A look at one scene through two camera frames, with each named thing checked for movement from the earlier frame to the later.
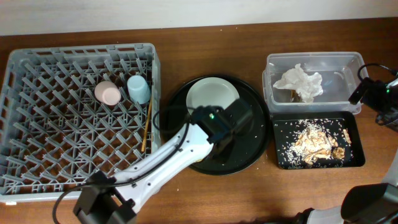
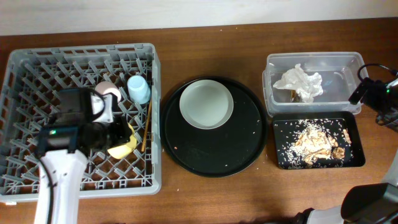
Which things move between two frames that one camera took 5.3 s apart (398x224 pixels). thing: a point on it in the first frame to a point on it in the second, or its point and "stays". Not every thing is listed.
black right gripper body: x=356 y=92 stays
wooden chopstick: x=147 y=124 stays
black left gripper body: x=241 y=109 to x=123 y=132
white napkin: x=308 y=86 stays
